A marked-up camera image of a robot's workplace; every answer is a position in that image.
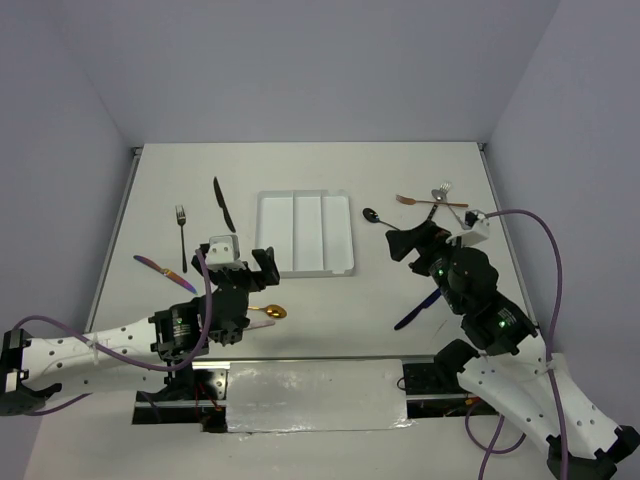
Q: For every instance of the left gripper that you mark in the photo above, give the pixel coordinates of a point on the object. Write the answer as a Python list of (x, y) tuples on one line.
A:
[(265, 260)]

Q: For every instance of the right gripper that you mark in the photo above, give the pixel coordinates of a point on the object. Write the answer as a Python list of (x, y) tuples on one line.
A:
[(429, 237)]

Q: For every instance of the black spoon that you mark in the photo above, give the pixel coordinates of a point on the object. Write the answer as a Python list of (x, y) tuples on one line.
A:
[(372, 217)]

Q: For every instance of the copper fork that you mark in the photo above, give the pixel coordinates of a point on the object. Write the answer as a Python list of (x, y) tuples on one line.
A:
[(411, 201)]

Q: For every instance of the silver spoon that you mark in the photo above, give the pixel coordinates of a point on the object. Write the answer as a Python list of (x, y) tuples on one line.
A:
[(450, 207)]

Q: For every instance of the blue knife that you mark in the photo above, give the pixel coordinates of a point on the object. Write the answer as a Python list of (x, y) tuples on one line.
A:
[(413, 314)]

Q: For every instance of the silver fork with black handle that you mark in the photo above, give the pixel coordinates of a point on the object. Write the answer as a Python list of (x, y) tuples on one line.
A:
[(434, 208)]

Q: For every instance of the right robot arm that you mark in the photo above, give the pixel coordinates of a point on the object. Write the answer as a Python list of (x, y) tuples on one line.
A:
[(503, 360)]

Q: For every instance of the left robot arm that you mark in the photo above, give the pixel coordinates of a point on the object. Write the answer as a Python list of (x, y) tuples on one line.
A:
[(42, 357)]

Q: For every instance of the black knife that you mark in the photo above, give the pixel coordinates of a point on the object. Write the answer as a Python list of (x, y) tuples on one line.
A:
[(223, 206)]

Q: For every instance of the iridescent rainbow knife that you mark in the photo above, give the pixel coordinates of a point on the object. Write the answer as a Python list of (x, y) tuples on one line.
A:
[(166, 273)]

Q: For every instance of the gold spoon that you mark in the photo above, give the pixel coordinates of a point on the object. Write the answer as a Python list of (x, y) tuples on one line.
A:
[(273, 311)]

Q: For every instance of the white three-compartment cutlery tray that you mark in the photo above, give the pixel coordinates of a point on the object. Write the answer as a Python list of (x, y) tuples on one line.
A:
[(309, 230)]

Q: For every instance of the silver foil sheet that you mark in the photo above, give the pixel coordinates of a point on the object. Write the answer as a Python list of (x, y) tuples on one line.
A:
[(315, 396)]

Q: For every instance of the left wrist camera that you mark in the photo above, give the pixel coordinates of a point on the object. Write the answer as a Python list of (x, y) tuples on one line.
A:
[(224, 252)]

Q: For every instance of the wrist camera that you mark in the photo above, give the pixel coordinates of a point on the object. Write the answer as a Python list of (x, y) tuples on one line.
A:
[(475, 230), (224, 252)]

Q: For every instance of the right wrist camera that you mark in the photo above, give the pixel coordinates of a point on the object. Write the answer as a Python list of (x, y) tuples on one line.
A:
[(475, 230)]

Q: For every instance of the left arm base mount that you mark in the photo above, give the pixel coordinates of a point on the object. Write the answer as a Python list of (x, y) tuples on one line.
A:
[(196, 397)]

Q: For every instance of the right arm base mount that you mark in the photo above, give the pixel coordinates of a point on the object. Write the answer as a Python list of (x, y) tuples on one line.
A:
[(427, 396)]

